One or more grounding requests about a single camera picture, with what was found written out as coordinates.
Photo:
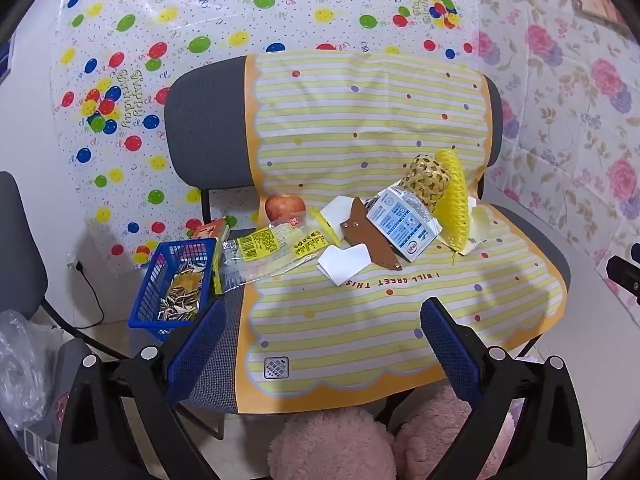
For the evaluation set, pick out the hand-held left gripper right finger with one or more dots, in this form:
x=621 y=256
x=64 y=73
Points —
x=450 y=345

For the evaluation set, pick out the yellow striped dotted cloth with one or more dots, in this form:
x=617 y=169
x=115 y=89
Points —
x=350 y=125

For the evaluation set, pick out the floral printed wall sheet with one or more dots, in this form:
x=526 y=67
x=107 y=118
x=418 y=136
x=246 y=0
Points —
x=560 y=110

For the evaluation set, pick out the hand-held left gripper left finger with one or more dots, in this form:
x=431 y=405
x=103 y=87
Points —
x=200 y=345

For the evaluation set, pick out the woven bamboo basket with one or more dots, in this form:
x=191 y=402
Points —
x=425 y=180

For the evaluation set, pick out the clear plastic bag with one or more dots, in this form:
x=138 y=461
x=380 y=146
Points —
x=25 y=360

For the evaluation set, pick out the white and blue milk carton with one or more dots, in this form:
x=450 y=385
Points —
x=400 y=225

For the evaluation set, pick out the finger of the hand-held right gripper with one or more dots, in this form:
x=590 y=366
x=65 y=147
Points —
x=622 y=270

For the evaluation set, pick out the balloon printed plastic sheet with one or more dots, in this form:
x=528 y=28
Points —
x=225 y=10

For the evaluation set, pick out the blue wall poster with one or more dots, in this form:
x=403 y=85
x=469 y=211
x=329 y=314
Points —
x=4 y=60

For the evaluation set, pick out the red apple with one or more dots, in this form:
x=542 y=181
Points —
x=285 y=207

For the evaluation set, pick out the blue plastic basket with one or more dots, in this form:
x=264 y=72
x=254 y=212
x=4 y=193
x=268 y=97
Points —
x=145 y=305

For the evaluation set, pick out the brown leather piece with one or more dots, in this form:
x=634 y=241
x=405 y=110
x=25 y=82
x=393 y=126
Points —
x=360 y=225

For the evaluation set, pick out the yellow foam fruit net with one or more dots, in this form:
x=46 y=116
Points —
x=452 y=200

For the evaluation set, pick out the clear wrapper with yellow label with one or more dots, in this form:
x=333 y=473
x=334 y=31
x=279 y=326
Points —
x=260 y=247

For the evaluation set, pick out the yellow snack wrapper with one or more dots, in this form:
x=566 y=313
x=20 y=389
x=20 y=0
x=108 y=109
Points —
x=310 y=245

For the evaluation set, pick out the grey office chair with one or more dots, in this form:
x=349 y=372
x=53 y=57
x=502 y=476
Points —
x=210 y=125

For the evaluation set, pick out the grey side chair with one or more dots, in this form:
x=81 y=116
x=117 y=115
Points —
x=20 y=245

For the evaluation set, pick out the white paper sheet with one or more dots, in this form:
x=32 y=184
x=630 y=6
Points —
x=335 y=215

